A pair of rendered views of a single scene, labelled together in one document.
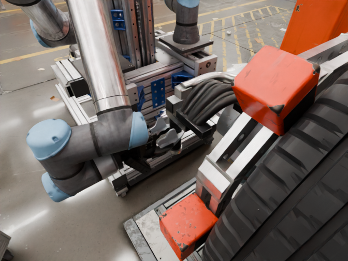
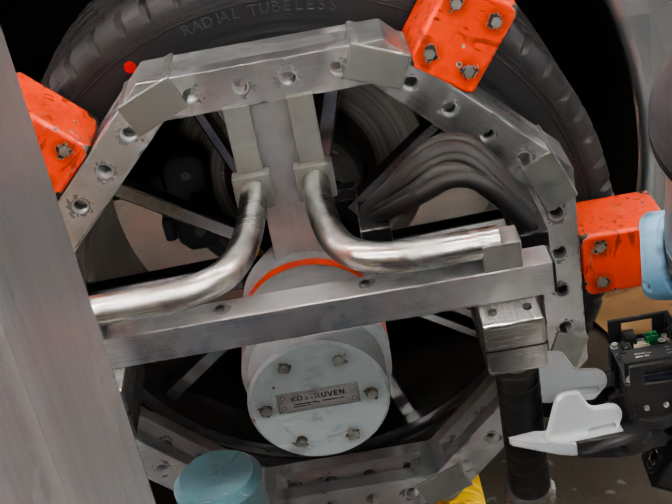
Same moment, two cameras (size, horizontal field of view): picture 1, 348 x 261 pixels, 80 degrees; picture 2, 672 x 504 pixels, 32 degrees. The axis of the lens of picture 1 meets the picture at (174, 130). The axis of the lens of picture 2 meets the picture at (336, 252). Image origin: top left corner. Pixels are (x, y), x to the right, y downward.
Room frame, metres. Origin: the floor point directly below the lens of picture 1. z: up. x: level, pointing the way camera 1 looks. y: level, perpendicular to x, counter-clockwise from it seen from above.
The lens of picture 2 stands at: (1.13, 0.37, 1.47)
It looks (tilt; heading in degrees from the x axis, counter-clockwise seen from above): 29 degrees down; 218
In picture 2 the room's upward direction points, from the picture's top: 11 degrees counter-clockwise
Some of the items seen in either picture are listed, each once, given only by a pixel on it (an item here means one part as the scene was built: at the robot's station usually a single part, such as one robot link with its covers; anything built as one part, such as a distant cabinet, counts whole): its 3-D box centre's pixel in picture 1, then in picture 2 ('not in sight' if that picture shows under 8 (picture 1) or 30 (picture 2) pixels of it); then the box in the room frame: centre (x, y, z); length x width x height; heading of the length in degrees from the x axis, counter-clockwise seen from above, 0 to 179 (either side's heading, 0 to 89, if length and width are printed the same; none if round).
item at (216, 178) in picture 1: (280, 151); (311, 298); (0.35, -0.28, 0.85); 0.54 x 0.07 x 0.54; 126
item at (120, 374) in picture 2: not in sight; (105, 385); (0.61, -0.30, 0.93); 0.09 x 0.05 x 0.05; 36
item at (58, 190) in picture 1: (72, 176); not in sight; (0.27, 0.24, 0.85); 0.11 x 0.08 x 0.09; 126
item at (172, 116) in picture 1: (182, 112); (506, 316); (0.42, -0.02, 0.93); 0.09 x 0.05 x 0.05; 36
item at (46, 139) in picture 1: (66, 146); not in sight; (0.28, 0.22, 0.95); 0.11 x 0.08 x 0.11; 111
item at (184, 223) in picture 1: (187, 225); (616, 242); (0.16, -0.03, 0.85); 0.09 x 0.08 x 0.07; 126
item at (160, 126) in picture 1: (161, 125); (566, 419); (0.44, 0.04, 0.85); 0.09 x 0.03 x 0.06; 134
